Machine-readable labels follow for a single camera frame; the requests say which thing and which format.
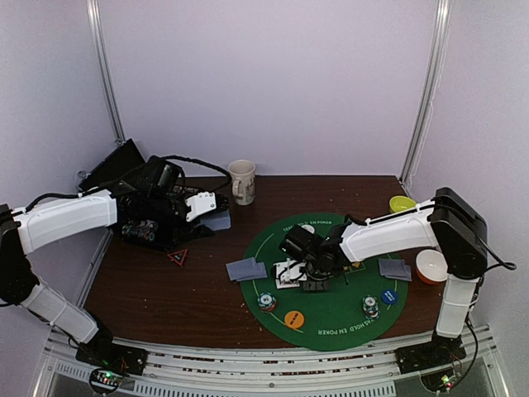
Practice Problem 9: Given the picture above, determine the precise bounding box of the left aluminium frame post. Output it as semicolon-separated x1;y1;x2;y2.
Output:
86;0;126;146

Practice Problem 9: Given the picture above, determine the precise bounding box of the aluminium front rail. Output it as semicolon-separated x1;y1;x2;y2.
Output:
29;326;516;396

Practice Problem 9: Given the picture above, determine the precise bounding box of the king of diamonds card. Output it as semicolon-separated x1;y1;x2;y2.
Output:
274;265;300;289

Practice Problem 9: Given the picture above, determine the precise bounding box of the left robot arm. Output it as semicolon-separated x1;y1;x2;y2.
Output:
1;155;226;367

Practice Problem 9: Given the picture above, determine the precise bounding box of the black poker chip case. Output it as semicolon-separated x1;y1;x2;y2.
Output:
79;139;201;251

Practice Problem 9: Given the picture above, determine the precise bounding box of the right aluminium frame post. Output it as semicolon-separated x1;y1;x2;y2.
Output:
399;0;452;192

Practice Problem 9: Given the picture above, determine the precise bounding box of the yellow-green plastic bowl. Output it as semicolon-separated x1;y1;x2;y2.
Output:
389;195;417;213

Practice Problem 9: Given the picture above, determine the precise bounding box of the red black triangle button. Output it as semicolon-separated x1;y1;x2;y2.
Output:
167;249;188;267

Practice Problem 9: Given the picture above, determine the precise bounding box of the aluminium frame post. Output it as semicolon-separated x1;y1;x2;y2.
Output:
86;0;126;146
399;0;452;192

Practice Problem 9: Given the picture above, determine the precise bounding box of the orange big blind button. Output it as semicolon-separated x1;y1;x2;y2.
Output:
284;310;305;330

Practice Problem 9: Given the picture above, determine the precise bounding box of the single blue playing card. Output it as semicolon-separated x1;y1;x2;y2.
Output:
238;262;268;282

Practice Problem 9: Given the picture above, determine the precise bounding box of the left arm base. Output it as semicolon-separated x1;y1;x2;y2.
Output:
75;338;148;375

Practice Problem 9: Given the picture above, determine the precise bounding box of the round green poker mat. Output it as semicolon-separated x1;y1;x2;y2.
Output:
240;213;409;352

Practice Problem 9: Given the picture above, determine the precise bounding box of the blue small blind button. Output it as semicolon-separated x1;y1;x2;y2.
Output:
381;289;398;305

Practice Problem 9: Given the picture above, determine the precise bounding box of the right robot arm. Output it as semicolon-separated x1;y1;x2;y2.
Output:
279;187;488;366

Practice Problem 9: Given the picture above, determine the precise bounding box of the poker chip stack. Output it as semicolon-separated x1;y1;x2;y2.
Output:
257;292;277;313
362;295;380;320

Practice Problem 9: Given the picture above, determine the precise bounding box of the white orange bowl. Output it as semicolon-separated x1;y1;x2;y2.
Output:
416;249;448;285

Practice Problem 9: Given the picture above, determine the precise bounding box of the white dealer button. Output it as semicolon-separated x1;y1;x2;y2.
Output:
301;224;315;234

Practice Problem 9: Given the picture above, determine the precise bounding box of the beige ceramic mug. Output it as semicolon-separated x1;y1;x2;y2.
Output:
228;160;256;206

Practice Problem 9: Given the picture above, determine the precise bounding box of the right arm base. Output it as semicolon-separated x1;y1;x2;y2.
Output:
395;331;466;374

